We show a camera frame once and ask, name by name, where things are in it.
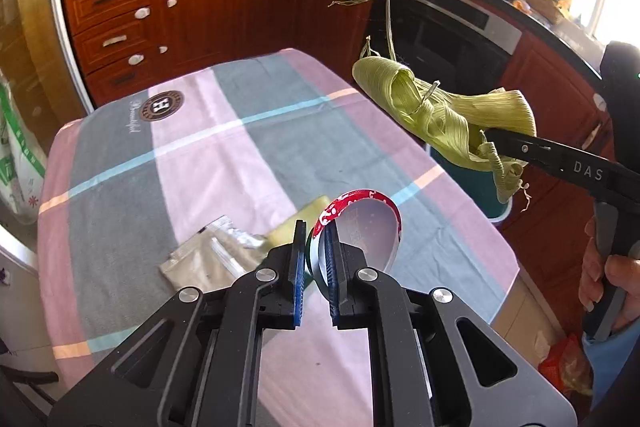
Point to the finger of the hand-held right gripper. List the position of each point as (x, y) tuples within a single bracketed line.
[(530, 149)]

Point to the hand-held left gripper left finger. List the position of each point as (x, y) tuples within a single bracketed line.
[(299, 277)]

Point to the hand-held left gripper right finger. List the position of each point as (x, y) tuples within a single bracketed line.
[(332, 279)]

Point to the red-rimmed paper bowl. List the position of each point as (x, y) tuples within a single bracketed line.
[(370, 232)]

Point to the teal trash bin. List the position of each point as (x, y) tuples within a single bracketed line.
[(480, 187)]

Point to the green corn husk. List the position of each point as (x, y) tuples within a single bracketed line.
[(400, 92)]

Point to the person's right forearm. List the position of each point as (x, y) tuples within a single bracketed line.
[(615, 367)]

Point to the person's right hand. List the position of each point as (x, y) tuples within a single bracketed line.
[(590, 272)]

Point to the light yellow sponge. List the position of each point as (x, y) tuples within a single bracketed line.
[(280, 234)]

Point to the brown wooden kitchen cabinet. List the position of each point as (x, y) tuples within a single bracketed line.
[(200, 7), (550, 107)]

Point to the silver foil packet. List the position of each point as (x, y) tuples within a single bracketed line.
[(200, 257)]

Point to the black built-in oven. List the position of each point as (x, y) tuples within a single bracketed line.
[(440, 42)]

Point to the striped pink grey tablecloth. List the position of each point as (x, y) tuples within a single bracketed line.
[(225, 147)]

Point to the red plastic bag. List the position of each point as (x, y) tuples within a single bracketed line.
[(565, 367)]

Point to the green printed white sack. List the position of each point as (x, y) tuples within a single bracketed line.
[(20, 147)]

